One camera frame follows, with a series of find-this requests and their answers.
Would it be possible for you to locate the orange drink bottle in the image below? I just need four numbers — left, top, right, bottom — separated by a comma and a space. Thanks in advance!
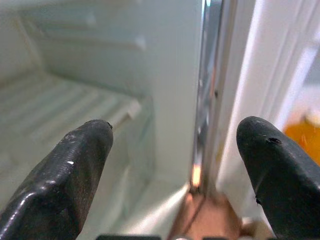
283, 108, 320, 167

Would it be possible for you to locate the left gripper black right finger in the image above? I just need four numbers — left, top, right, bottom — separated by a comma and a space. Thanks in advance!
236, 116, 320, 240

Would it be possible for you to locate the silver mini fridge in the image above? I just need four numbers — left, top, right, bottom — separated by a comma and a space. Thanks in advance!
0, 0, 226, 240

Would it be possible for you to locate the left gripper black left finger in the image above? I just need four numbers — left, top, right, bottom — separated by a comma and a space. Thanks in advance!
0, 119, 115, 240

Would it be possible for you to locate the white fridge shelf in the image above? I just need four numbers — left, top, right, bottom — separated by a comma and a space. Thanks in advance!
0, 71, 143, 161

